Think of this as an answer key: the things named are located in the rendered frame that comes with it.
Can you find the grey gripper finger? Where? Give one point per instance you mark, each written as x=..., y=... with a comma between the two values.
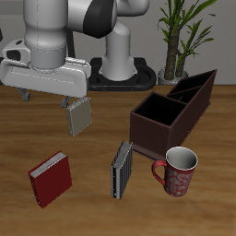
x=25, y=95
x=65, y=102

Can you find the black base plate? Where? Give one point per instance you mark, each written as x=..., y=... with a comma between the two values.
x=144, y=76

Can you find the dark brown desk caddy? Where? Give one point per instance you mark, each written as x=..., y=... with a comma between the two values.
x=172, y=120

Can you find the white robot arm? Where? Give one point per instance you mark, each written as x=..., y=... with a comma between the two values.
x=76, y=18

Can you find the red patterned mug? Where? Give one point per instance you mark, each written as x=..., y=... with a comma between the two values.
x=178, y=175

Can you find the green pot plant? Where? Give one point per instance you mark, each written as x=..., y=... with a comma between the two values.
x=176, y=40

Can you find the black striped book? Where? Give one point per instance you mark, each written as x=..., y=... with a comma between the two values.
x=123, y=172

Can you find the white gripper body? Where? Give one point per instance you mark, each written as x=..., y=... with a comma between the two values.
x=46, y=79

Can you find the red book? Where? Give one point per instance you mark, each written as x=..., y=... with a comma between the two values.
x=52, y=181

